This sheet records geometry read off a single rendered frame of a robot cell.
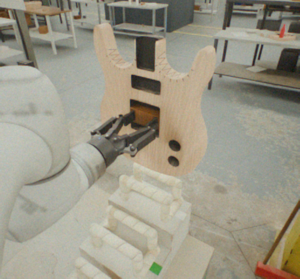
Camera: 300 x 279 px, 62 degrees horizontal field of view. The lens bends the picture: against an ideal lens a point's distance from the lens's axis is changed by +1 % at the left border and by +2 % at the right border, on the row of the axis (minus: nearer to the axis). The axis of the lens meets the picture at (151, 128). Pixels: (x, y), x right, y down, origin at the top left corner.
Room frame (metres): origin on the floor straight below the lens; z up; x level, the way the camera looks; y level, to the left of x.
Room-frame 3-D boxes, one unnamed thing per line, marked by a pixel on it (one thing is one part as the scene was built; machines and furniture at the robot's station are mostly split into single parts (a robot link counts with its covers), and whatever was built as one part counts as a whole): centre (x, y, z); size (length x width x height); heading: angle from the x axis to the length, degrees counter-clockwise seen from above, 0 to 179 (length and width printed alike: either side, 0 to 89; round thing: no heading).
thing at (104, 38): (0.69, 0.11, 1.64); 0.07 x 0.04 x 0.10; 58
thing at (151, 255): (0.43, 0.01, 1.04); 0.11 x 0.03 x 0.03; 149
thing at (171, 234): (0.61, 0.01, 1.02); 0.27 x 0.15 x 0.17; 59
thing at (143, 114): (0.61, 0.01, 1.46); 0.10 x 0.03 x 0.05; 58
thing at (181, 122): (0.62, 0.01, 1.48); 0.35 x 0.04 x 0.40; 58
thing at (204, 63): (0.55, -0.10, 1.63); 0.07 x 0.04 x 0.09; 58
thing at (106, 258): (0.48, 0.09, 0.98); 0.27 x 0.16 x 0.09; 59
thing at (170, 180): (0.65, -0.02, 1.20); 0.20 x 0.03 x 0.03; 58
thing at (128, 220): (0.51, 0.07, 1.12); 0.20 x 0.03 x 0.03; 58
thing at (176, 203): (0.56, -0.08, 1.12); 0.11 x 0.03 x 0.03; 149
